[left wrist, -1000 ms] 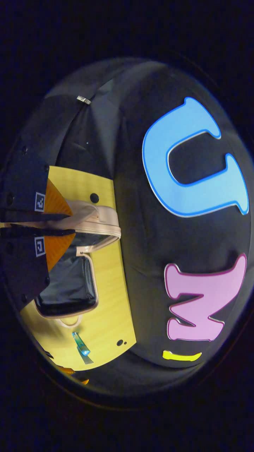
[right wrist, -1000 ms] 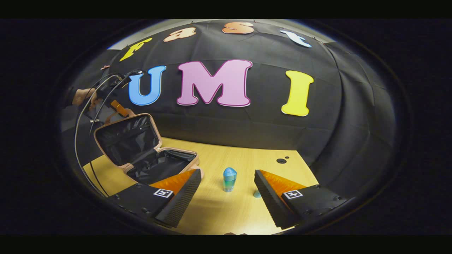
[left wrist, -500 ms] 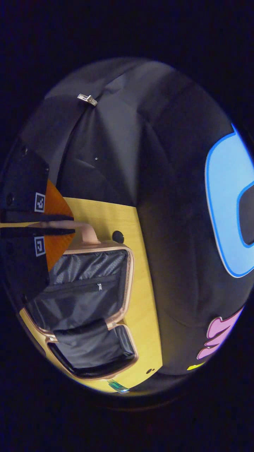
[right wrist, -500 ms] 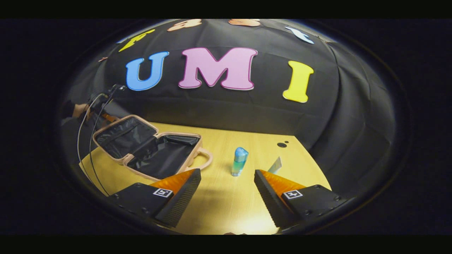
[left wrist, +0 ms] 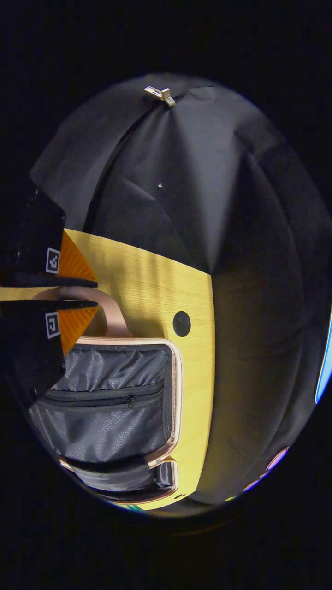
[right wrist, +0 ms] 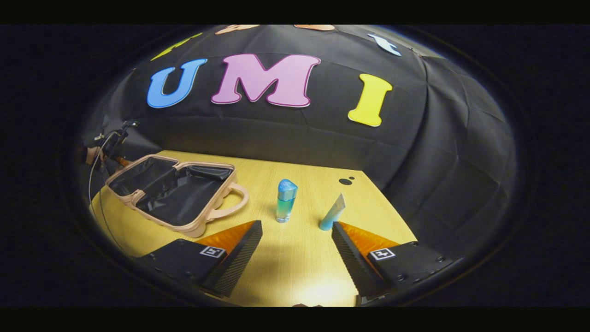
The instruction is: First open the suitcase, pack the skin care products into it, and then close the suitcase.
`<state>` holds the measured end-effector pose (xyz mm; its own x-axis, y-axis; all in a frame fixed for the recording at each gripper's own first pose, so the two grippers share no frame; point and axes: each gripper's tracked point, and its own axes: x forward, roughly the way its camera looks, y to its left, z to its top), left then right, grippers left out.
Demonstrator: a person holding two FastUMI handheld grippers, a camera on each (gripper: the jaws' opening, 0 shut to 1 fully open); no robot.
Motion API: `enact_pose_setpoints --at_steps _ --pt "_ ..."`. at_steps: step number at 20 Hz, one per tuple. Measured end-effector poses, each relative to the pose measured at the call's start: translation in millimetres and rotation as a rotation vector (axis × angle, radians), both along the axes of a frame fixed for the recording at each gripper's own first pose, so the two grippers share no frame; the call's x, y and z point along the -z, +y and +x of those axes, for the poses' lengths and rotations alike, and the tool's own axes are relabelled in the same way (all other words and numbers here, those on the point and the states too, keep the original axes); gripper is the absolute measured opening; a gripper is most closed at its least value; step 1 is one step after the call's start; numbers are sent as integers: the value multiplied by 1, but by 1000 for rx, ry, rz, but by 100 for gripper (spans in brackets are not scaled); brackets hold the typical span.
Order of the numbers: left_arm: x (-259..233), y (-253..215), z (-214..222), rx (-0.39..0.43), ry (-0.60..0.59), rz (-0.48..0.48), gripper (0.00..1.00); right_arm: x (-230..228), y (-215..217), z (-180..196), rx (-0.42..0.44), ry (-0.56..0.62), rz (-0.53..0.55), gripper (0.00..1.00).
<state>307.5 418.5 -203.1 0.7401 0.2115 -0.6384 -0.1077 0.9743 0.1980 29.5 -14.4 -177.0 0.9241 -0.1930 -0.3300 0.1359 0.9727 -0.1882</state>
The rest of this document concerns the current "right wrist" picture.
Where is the grey cable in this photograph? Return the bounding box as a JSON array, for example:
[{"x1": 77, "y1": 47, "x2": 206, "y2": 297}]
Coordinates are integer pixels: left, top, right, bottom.
[{"x1": 87, "y1": 131, "x2": 121, "y2": 249}]

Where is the light blue skin care tube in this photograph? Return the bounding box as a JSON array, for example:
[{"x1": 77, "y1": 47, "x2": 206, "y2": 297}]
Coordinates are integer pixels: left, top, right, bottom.
[{"x1": 319, "y1": 193, "x2": 346, "y2": 231}]

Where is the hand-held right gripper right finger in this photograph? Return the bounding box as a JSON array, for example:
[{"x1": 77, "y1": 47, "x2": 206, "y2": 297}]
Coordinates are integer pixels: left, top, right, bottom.
[{"x1": 331, "y1": 221, "x2": 461, "y2": 305}]

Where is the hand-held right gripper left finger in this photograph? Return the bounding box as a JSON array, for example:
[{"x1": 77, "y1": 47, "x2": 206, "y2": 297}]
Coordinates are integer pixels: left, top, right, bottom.
[{"x1": 136, "y1": 220, "x2": 263, "y2": 298}]

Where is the blue skin care bottle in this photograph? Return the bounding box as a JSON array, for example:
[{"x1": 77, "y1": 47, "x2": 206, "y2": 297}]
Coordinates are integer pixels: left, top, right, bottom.
[{"x1": 276, "y1": 179, "x2": 299, "y2": 223}]

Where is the black backdrop cloth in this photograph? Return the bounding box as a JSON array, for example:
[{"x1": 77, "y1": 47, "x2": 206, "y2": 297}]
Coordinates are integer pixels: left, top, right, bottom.
[{"x1": 78, "y1": 25, "x2": 517, "y2": 259}]

